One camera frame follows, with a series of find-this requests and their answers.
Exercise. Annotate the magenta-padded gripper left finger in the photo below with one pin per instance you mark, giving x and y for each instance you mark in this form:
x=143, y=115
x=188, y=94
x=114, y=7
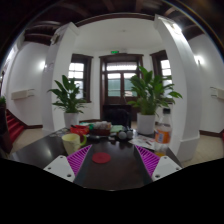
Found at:
x=60, y=166

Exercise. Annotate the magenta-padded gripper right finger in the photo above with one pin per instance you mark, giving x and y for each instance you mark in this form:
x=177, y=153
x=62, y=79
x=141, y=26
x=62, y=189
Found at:
x=165, y=166

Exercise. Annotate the orange drink plastic bottle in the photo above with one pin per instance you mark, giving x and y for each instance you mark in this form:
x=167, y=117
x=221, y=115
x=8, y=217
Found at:
x=162, y=135

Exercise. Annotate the printed paper leaflet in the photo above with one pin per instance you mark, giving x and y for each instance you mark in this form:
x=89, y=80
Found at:
x=143, y=141

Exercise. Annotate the red box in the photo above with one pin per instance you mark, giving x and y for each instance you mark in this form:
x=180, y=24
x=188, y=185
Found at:
x=79, y=129

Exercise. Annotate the flat round red coaster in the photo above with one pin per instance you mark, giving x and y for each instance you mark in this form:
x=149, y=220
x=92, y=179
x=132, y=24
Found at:
x=101, y=158

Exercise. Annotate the silver-headed black microphone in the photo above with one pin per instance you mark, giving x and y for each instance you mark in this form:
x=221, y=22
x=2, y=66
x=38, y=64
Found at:
x=130, y=134
x=122, y=135

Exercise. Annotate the red carpeted staircase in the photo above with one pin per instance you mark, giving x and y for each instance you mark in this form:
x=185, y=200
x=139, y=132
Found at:
x=14, y=126

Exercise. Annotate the green notebook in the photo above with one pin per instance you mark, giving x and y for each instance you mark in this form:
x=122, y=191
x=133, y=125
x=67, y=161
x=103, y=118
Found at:
x=116, y=128

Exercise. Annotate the small potted plant white pot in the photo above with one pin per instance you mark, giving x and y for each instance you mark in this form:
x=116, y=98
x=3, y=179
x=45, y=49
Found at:
x=68, y=96

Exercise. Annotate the black office chair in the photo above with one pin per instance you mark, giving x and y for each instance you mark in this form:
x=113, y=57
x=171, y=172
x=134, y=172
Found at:
x=116, y=115

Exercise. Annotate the large potted plant white pot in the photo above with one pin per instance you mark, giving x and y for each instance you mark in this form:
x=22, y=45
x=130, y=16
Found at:
x=148, y=90

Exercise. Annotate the small green plant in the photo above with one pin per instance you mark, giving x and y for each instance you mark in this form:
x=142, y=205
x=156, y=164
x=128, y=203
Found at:
x=2, y=100

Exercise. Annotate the dark-framed wide window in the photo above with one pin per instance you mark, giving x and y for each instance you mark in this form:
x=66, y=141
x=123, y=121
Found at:
x=76, y=71

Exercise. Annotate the dark-framed narrow window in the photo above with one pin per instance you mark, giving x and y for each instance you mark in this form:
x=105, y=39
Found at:
x=165, y=68

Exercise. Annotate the green exit sign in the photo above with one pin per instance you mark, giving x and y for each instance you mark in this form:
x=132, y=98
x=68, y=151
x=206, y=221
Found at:
x=115, y=52

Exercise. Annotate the white wall unit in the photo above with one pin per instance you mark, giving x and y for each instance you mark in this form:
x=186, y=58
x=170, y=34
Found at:
x=22, y=94
x=218, y=93

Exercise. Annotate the glowing wall lamp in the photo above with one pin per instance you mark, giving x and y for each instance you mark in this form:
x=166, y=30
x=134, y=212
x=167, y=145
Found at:
x=199, y=60

